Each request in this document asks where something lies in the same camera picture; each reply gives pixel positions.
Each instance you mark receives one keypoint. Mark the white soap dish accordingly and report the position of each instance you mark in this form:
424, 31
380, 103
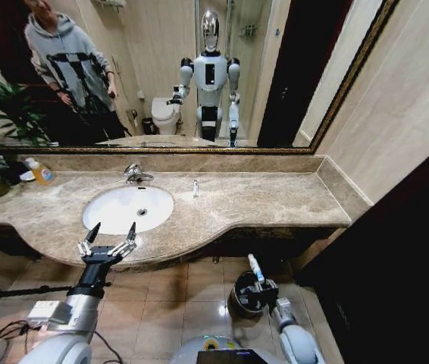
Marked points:
27, 175

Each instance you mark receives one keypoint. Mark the small white tube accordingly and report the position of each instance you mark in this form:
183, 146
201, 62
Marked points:
196, 188

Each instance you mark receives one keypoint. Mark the white oval sink basin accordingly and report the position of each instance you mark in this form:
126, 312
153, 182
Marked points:
123, 206

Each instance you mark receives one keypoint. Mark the chrome sink drain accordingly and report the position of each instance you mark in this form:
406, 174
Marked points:
142, 211

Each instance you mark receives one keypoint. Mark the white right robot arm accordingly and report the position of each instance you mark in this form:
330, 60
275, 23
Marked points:
298, 337

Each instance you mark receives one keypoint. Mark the dark wooden door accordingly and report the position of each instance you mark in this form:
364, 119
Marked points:
396, 273

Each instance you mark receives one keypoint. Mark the white blue toothpaste tube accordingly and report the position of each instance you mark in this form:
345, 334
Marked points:
255, 267

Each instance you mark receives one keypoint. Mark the dark framed wall mirror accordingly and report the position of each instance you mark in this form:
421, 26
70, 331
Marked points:
161, 45

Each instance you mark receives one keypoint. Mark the black round trash bin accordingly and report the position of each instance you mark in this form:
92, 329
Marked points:
237, 307

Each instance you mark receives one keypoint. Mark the black rod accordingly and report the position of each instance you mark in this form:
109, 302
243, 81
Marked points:
17, 294

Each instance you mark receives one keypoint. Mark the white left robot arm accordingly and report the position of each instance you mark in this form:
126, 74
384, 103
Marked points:
70, 343

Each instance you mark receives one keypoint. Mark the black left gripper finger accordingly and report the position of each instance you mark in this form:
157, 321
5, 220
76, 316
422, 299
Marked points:
128, 242
90, 237

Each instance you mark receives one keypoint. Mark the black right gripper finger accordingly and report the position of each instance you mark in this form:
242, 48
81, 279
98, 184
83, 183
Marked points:
242, 294
264, 283

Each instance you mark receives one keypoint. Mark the orange soap bottle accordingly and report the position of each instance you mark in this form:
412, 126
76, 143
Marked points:
42, 173

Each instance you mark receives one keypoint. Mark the chrome faucet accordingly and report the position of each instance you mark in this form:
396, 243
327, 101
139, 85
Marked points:
134, 173

